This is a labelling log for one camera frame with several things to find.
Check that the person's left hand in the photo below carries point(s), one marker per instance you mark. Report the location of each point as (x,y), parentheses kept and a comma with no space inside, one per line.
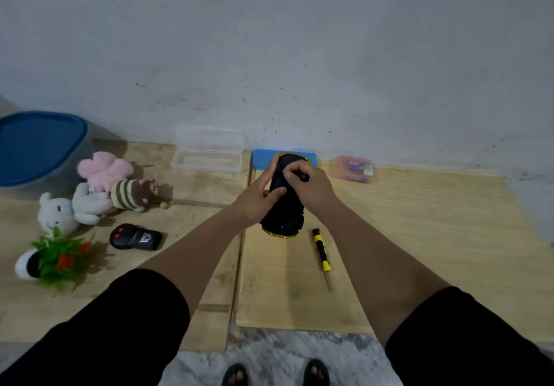
(253,204)

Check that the person's right hand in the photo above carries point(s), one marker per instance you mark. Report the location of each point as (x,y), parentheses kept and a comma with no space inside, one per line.
(316,191)

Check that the pink plastic box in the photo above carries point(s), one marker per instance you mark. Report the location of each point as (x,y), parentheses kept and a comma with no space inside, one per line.
(344,173)

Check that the gold toy car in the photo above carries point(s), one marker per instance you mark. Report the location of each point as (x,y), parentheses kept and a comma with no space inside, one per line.
(285,217)

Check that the blue battery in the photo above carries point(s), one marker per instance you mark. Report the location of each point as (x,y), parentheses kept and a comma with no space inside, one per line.
(356,165)
(358,178)

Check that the blue plastic box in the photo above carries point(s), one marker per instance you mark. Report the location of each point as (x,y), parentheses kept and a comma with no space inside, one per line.
(262,159)

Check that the yellow black screwdriver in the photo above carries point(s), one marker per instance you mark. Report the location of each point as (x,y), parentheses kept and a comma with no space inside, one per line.
(321,249)

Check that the clear plastic box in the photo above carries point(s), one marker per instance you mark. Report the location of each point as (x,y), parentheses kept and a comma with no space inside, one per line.
(207,160)

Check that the black remote controller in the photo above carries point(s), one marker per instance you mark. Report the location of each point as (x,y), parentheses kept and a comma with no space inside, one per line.
(134,237)

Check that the pink plush toy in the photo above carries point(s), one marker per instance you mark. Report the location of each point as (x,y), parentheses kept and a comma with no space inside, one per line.
(104,171)

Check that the white plush rabbit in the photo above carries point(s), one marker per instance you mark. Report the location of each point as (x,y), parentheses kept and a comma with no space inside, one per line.
(56,214)

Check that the grey bin with blue lid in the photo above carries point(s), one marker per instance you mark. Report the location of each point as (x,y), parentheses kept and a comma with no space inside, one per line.
(36,143)

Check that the person's right forearm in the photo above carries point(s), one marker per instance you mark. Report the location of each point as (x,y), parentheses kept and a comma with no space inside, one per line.
(381,269)

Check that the person's left forearm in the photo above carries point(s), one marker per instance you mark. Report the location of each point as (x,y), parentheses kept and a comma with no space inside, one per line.
(194,260)

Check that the brown striped plush toy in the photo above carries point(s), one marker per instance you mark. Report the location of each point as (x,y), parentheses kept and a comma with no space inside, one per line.
(134,194)

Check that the person's left black sandal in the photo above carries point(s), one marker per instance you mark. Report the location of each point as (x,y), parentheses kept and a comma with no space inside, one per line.
(235,376)

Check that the person's black sandal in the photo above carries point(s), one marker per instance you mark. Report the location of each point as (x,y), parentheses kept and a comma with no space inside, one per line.
(235,376)
(316,373)

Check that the person's right black sandal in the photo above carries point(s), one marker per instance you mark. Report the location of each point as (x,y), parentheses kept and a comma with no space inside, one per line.
(316,373)

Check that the person's black left sleeve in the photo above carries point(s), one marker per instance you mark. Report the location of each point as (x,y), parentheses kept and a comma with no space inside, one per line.
(117,329)

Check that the person's black sleeve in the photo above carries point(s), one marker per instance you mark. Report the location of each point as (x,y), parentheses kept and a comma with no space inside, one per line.
(117,329)
(467,338)

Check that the person's black right sleeve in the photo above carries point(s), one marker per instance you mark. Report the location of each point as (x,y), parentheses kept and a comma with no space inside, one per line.
(467,338)

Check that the artificial plant in white pot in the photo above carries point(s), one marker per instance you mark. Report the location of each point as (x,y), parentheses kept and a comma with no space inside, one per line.
(54,260)

